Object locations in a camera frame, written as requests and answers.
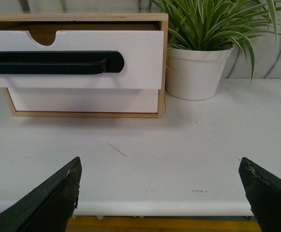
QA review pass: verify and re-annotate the right green spider plant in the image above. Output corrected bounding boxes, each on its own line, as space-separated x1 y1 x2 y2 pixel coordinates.
152 0 281 78

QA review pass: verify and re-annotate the white drawer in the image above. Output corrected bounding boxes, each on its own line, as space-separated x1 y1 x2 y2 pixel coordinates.
8 88 158 113
0 23 164 89

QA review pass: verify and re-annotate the right white plant pot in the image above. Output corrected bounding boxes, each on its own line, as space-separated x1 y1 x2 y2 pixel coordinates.
166 47 233 101

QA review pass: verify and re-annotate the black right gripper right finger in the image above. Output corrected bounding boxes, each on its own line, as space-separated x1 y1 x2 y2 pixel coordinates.
239 157 281 232

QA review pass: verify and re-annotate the black drawer handle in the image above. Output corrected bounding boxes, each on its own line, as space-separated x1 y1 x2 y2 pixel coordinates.
0 51 125 75

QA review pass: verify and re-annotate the wooden drawer cabinet frame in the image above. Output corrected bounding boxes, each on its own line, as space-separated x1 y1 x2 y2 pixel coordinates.
0 13 168 118

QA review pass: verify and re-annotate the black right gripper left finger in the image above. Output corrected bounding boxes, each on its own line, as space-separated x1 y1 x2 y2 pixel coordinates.
0 157 82 232

